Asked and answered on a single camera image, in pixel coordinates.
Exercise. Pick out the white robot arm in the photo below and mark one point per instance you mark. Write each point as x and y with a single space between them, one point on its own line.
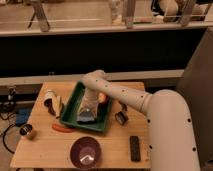
172 141

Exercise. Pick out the metal can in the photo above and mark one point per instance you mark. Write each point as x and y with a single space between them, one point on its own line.
27 131

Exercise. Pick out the purple bowl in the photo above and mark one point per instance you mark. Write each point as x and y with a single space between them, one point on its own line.
85 153

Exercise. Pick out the banana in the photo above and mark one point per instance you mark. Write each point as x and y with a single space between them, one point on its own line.
57 106

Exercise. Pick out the wooden table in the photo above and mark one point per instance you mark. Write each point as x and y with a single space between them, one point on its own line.
51 149

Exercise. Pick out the blue box on floor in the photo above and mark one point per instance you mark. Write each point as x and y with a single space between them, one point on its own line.
21 116

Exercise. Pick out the white cup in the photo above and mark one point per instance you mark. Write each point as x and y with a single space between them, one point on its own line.
50 98

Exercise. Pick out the grey cabinet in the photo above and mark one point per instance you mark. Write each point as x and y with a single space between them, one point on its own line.
196 86

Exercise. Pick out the small black clamp device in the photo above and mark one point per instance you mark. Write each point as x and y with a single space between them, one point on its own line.
121 116

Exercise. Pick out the blue sponge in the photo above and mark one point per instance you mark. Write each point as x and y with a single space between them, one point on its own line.
85 115

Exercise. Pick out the green plastic tray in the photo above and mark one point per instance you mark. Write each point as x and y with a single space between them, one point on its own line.
70 112

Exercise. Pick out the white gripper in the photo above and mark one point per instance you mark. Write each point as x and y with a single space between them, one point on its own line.
89 101

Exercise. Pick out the orange carrot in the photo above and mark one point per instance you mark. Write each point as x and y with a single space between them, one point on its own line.
62 129

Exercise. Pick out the black remote control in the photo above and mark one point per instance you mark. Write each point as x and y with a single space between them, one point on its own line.
135 148

